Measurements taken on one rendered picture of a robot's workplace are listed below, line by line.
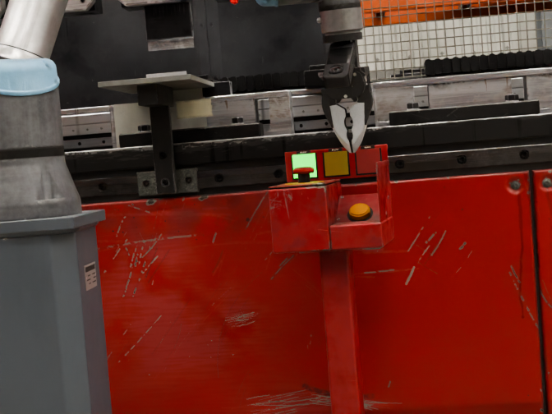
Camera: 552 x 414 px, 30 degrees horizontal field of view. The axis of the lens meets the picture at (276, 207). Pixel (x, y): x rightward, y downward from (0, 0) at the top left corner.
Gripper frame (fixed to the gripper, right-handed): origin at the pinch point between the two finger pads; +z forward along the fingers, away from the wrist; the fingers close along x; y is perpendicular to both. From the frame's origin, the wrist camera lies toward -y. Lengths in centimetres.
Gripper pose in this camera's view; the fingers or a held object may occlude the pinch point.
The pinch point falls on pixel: (351, 145)
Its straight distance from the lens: 186.2
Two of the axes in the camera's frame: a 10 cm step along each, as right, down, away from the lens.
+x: -9.7, 0.7, 2.4
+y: 2.3, -1.6, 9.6
